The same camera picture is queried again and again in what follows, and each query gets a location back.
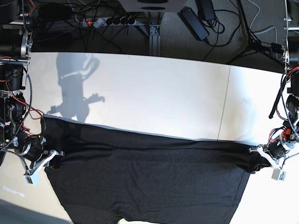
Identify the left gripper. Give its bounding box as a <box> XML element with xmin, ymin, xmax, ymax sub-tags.
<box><xmin>247</xmin><ymin>133</ymin><xmax>299</xmax><ymax>174</ymax></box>

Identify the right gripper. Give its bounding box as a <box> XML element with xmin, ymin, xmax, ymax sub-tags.
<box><xmin>17</xmin><ymin>136</ymin><xmax>64</xmax><ymax>175</ymax></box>

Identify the dark grey T-shirt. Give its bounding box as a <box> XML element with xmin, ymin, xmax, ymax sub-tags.
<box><xmin>44</xmin><ymin>117</ymin><xmax>259</xmax><ymax>224</ymax></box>

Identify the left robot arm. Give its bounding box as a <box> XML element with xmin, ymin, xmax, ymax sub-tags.
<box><xmin>249</xmin><ymin>0</ymin><xmax>299</xmax><ymax>180</ymax></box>

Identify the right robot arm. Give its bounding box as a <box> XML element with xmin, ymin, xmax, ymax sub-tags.
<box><xmin>0</xmin><ymin>0</ymin><xmax>64</xmax><ymax>179</ymax></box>

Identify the black power adapter brick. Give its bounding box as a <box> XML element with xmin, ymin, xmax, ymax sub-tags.
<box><xmin>179</xmin><ymin>7</ymin><xmax>209</xmax><ymax>41</ymax></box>

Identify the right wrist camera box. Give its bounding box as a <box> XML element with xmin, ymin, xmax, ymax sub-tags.
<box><xmin>23</xmin><ymin>172</ymin><xmax>40</xmax><ymax>186</ymax></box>

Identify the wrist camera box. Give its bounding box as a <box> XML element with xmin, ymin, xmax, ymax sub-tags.
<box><xmin>23</xmin><ymin>172</ymin><xmax>40</xmax><ymax>186</ymax></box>
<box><xmin>271</xmin><ymin>168</ymin><xmax>286</xmax><ymax>181</ymax></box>

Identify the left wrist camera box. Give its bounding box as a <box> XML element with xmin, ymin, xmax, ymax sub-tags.
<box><xmin>271</xmin><ymin>168</ymin><xmax>286</xmax><ymax>181</ymax></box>

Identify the grey cable on floor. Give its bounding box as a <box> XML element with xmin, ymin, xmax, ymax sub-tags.
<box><xmin>247</xmin><ymin>0</ymin><xmax>288</xmax><ymax>59</ymax></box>

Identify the aluminium frame post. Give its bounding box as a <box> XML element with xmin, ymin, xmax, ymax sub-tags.
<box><xmin>148</xmin><ymin>12</ymin><xmax>162</xmax><ymax>56</ymax></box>

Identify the power strip with red switch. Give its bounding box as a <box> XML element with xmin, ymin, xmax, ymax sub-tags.
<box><xmin>81</xmin><ymin>16</ymin><xmax>138</xmax><ymax>29</ymax></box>

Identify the grey base plate at top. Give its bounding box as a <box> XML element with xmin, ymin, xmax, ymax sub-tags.
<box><xmin>119</xmin><ymin>0</ymin><xmax>187</xmax><ymax>12</ymax></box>

